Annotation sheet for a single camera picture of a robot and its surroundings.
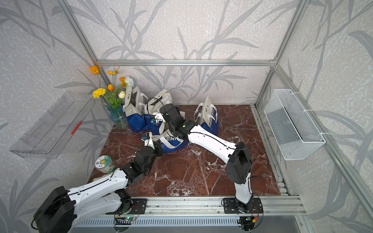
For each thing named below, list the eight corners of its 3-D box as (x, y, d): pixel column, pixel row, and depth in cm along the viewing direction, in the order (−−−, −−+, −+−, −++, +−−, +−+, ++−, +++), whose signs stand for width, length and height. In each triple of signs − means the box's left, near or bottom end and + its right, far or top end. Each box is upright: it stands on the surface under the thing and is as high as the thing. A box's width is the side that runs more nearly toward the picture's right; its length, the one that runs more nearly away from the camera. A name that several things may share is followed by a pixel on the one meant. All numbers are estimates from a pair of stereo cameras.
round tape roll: (102, 176, 86) (94, 171, 79) (102, 163, 90) (94, 158, 84) (115, 171, 88) (109, 165, 81) (114, 159, 92) (108, 153, 86)
